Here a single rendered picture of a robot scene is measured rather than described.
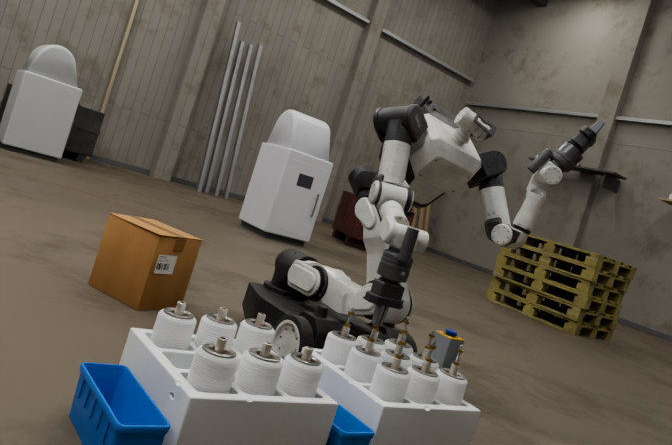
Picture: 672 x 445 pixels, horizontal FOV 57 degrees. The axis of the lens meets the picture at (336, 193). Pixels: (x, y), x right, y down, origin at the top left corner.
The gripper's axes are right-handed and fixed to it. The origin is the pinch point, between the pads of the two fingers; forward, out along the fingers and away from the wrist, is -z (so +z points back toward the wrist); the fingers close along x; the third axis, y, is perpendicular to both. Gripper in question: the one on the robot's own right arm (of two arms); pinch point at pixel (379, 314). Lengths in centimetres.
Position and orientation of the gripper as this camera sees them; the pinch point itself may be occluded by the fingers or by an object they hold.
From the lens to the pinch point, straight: 178.7
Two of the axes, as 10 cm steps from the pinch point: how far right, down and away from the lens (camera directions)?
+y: 4.9, 1.6, -8.6
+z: 3.0, -9.5, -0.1
